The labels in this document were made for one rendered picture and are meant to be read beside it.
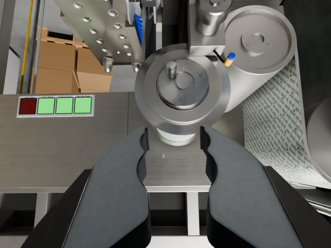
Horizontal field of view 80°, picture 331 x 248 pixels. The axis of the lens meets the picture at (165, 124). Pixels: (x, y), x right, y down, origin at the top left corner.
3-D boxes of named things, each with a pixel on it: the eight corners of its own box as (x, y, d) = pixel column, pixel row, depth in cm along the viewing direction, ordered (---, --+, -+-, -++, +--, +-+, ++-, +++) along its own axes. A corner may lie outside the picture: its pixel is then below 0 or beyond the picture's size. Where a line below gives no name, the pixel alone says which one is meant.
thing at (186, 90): (187, 118, 28) (146, 85, 29) (186, 120, 30) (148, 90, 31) (219, 78, 28) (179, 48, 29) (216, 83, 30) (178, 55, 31)
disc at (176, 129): (226, 41, 32) (235, 133, 29) (225, 43, 32) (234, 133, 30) (134, 45, 32) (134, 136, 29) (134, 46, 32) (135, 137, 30)
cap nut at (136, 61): (141, 56, 64) (141, 69, 64) (142, 61, 68) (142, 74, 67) (129, 56, 64) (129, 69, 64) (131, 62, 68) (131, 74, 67)
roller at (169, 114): (218, 47, 30) (224, 121, 28) (197, 98, 56) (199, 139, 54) (143, 50, 31) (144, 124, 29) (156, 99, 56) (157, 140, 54)
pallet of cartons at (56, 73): (57, 74, 318) (54, 118, 305) (25, 24, 201) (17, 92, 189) (114, 78, 339) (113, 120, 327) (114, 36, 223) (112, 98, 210)
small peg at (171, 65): (178, 67, 26) (168, 71, 26) (178, 76, 29) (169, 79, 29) (174, 57, 26) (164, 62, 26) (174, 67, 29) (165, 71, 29)
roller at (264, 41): (292, 3, 32) (302, 74, 30) (239, 72, 57) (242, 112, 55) (216, 6, 32) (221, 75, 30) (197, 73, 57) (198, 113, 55)
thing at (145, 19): (146, -35, 35) (145, 62, 32) (155, 42, 58) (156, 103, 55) (143, -35, 35) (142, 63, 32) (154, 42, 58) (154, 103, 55)
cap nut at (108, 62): (112, 56, 65) (111, 70, 64) (115, 62, 68) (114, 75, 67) (100, 57, 65) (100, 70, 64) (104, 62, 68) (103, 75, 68)
